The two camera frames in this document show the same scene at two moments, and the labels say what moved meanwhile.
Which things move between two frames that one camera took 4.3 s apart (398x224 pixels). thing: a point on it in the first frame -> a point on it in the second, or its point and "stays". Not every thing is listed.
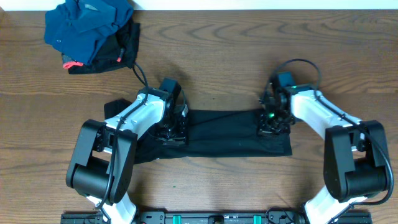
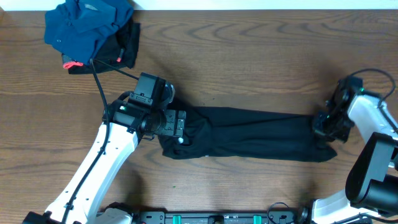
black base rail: (213, 217) stays
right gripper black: (263, 129) -> (318, 128)
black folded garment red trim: (117, 48) stays
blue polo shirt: (77, 27) stays
